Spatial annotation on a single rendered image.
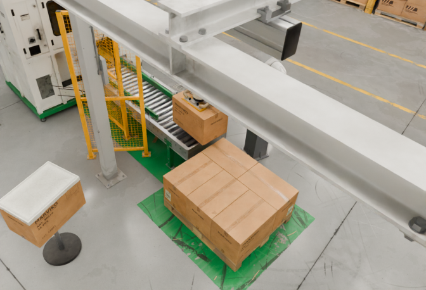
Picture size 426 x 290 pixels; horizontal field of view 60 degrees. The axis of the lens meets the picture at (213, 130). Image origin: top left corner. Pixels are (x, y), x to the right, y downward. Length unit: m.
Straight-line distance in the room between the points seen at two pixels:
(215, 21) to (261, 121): 0.36
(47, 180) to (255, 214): 2.09
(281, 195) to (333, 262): 0.95
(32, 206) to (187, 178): 1.62
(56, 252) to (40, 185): 1.00
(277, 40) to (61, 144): 4.71
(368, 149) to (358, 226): 4.16
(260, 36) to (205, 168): 3.15
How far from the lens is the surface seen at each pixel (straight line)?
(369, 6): 10.64
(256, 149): 5.13
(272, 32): 1.27
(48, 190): 3.70
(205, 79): 1.08
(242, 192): 4.13
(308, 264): 4.43
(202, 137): 4.34
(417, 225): 0.84
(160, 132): 4.80
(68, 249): 4.47
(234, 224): 3.87
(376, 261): 4.75
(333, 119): 0.84
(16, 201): 3.72
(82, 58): 3.86
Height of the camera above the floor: 3.71
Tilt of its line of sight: 41 degrees down
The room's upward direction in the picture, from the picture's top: 4 degrees clockwise
